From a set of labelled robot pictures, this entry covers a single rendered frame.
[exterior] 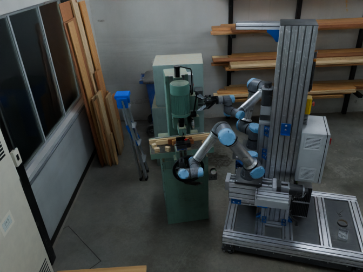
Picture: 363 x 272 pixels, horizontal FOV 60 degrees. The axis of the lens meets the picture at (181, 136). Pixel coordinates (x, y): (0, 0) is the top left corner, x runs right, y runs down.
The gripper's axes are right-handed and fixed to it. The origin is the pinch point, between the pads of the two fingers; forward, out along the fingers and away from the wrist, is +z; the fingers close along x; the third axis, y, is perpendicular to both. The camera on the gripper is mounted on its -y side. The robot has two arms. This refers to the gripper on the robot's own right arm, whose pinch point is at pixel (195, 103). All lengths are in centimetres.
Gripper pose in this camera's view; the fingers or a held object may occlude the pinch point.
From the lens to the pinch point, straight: 282.4
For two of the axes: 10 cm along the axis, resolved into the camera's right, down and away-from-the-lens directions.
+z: -9.9, 1.1, -1.0
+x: 1.4, 9.2, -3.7
